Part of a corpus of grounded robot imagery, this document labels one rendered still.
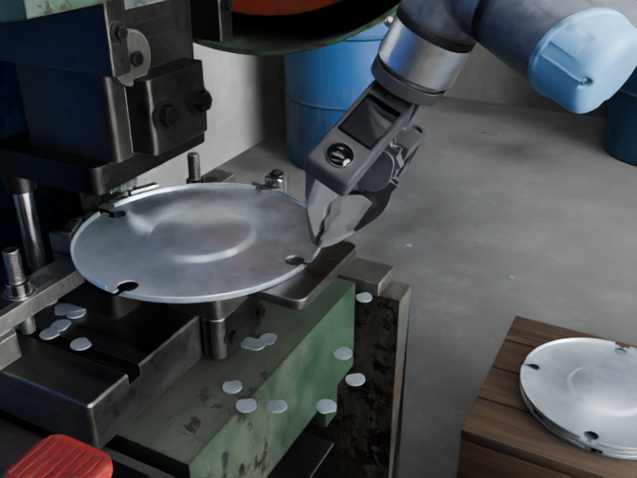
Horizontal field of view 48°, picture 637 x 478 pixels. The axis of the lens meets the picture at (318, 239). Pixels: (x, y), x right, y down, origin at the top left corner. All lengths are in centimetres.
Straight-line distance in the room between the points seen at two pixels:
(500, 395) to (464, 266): 113
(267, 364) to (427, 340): 120
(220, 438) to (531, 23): 50
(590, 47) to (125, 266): 51
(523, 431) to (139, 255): 71
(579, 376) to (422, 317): 85
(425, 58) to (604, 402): 82
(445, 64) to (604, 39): 14
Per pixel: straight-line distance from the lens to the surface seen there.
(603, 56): 55
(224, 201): 92
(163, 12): 81
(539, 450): 122
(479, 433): 122
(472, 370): 193
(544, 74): 57
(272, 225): 86
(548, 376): 133
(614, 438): 125
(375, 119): 64
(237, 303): 84
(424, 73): 63
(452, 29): 62
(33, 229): 90
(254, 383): 82
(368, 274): 103
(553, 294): 231
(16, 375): 80
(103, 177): 77
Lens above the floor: 116
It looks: 28 degrees down
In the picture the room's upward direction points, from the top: straight up
